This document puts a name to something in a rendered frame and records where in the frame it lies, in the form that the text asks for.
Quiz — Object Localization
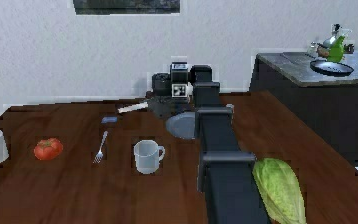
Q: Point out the black frying pan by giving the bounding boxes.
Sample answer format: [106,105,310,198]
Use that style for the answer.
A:
[309,58,355,78]

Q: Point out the white mug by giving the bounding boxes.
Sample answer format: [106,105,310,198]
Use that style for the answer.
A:
[133,139,166,175]

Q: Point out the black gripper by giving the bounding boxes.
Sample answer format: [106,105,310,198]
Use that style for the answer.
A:
[117,72,197,120]

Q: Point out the clear glass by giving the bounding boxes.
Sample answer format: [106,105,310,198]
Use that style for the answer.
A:
[307,41,320,58]

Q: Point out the brown potato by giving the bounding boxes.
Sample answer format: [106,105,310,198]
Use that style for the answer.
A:
[316,46,331,59]

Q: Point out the silver kettle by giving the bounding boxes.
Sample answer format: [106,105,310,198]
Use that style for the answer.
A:
[321,23,354,50]

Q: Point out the silver fork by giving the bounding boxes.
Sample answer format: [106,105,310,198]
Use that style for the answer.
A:
[92,130,109,165]

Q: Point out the green lettuce head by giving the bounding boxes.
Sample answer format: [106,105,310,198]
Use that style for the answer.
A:
[252,157,308,224]

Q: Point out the green spray bottle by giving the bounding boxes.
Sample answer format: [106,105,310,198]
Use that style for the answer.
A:
[326,35,347,64]

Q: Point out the red tomato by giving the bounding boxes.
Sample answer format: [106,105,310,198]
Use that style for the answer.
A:
[33,137,64,162]

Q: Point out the grey round plate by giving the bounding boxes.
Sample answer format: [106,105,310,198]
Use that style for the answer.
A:
[165,111,198,141]

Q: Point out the small blue flat card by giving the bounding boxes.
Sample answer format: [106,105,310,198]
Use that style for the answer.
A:
[100,115,119,125]

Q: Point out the dark cabinet with grey top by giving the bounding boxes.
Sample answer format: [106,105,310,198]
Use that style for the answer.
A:
[249,51,358,163]

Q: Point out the dark framed wall picture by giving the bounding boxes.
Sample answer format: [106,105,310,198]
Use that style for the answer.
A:
[72,0,182,16]

